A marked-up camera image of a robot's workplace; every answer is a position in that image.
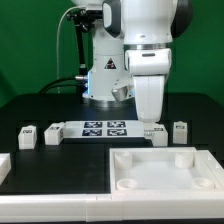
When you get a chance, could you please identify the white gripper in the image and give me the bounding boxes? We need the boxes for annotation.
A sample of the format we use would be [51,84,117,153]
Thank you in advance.
[133,75,165,123]

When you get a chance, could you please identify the white square tabletop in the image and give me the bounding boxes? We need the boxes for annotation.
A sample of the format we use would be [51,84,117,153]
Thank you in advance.
[110,147,224,192]

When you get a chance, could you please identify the white cable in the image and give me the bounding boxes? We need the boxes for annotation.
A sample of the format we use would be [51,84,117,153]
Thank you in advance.
[55,4,87,94]

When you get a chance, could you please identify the white fiducial marker plate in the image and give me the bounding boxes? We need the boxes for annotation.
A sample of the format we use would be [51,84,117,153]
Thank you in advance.
[64,120,144,139]

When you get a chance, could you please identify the black cables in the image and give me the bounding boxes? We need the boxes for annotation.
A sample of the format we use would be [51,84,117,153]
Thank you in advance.
[38,75,88,95]

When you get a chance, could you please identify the black camera on stand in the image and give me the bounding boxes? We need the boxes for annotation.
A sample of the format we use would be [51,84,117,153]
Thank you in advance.
[66,9,102,75]

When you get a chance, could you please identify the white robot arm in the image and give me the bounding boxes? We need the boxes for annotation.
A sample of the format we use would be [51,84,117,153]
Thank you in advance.
[102,0,193,123]

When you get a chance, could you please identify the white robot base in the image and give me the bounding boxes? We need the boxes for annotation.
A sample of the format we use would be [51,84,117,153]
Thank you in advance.
[82,20,134,108]

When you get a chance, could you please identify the white obstacle fence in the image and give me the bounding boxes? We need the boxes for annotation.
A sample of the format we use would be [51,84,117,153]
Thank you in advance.
[0,149,224,224]

